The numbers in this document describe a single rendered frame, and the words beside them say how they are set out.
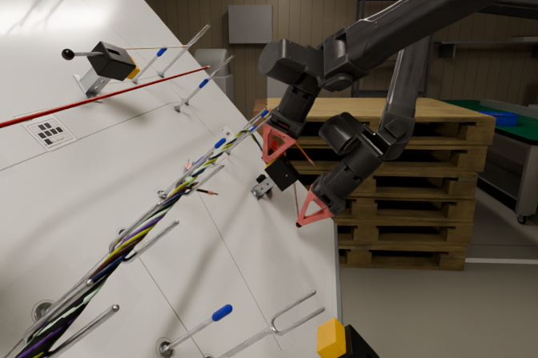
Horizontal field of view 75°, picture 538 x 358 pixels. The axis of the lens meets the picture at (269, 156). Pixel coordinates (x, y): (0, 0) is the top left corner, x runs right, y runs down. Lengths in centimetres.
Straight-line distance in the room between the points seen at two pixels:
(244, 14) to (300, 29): 103
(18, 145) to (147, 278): 18
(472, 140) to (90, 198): 217
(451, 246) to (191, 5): 576
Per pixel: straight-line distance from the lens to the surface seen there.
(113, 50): 52
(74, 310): 23
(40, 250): 36
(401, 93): 76
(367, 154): 66
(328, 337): 47
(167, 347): 38
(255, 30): 645
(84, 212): 41
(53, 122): 47
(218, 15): 684
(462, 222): 253
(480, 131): 238
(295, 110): 65
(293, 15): 673
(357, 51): 56
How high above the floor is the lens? 134
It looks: 16 degrees down
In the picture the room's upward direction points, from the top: straight up
